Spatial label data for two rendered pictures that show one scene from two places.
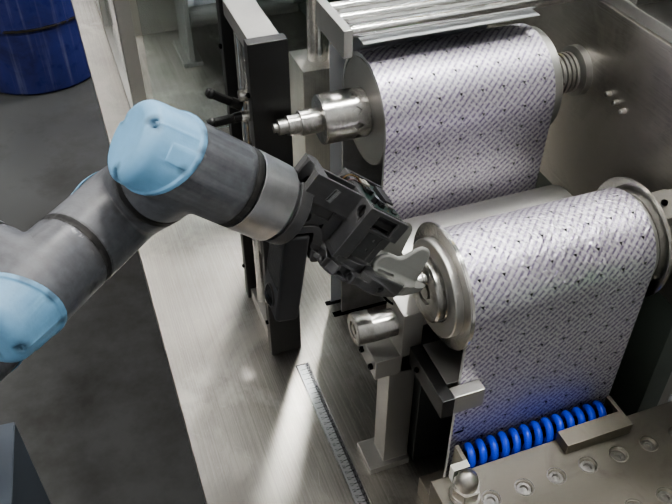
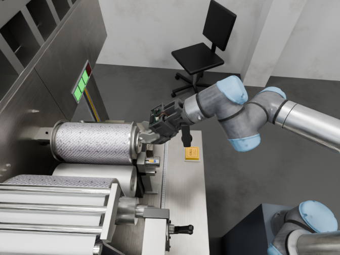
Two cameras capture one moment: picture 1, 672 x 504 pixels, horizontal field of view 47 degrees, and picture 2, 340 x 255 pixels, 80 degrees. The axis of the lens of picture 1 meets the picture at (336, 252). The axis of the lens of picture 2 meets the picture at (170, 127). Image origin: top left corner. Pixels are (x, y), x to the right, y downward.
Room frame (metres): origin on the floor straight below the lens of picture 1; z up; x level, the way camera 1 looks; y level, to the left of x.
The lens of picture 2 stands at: (0.94, 0.15, 1.85)
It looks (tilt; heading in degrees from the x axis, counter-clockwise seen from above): 53 degrees down; 203
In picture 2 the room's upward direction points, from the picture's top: straight up
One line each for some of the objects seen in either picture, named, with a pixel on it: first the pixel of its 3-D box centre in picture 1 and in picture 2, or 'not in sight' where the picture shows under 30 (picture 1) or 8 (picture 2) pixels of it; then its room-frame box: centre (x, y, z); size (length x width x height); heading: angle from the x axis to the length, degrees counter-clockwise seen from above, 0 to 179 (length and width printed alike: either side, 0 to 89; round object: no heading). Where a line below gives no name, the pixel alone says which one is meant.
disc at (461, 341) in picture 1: (441, 286); (133, 142); (0.63, -0.12, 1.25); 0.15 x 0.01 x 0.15; 20
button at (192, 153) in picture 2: not in sight; (192, 153); (0.40, 0.05, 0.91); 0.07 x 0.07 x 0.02; 20
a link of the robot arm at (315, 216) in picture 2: not in sight; (310, 221); (0.59, 0.55, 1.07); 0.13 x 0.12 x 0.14; 156
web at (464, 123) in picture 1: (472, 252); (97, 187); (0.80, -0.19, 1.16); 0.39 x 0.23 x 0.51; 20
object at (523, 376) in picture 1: (542, 375); not in sight; (0.62, -0.25, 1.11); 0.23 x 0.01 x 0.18; 110
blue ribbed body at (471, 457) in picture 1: (538, 433); not in sight; (0.60, -0.26, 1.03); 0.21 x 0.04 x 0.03; 110
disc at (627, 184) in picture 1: (628, 237); (63, 139); (0.72, -0.35, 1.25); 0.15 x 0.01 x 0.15; 20
